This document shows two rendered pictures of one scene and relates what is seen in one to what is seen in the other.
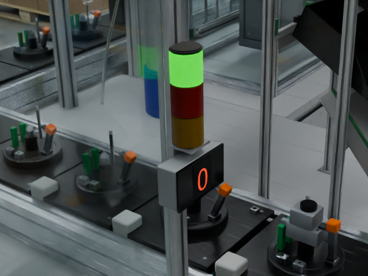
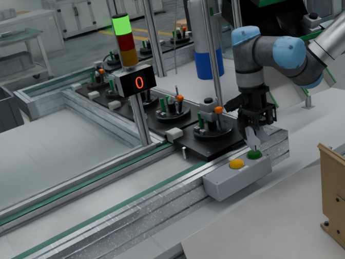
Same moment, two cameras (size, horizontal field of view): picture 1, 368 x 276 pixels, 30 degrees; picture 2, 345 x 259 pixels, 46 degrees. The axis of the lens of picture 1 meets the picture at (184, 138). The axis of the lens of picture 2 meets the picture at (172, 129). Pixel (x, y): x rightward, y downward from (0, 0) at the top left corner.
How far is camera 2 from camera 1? 0.64 m
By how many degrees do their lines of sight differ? 21
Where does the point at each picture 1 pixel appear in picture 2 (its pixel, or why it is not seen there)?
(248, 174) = not seen: hidden behind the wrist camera
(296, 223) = (202, 110)
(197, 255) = (163, 130)
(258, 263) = (189, 133)
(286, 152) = not seen: hidden behind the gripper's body
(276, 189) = not seen: hidden behind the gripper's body
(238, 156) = (232, 94)
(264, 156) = (215, 84)
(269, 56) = (208, 27)
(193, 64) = (120, 23)
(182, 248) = (143, 122)
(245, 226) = (195, 118)
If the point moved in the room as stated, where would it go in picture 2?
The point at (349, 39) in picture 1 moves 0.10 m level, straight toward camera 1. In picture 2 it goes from (235, 11) to (222, 18)
